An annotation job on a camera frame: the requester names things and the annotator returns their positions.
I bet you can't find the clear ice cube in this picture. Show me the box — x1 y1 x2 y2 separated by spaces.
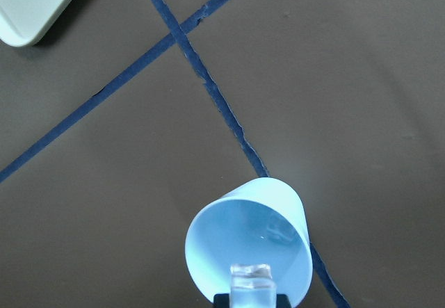
229 264 277 308

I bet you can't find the cream bear tray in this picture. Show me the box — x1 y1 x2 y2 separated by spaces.
1 0 71 47

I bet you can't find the light blue plastic cup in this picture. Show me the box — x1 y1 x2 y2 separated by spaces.
185 177 313 307

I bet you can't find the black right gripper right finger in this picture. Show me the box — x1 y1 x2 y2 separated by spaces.
276 294 292 308

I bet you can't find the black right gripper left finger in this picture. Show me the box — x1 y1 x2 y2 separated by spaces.
213 294 230 308

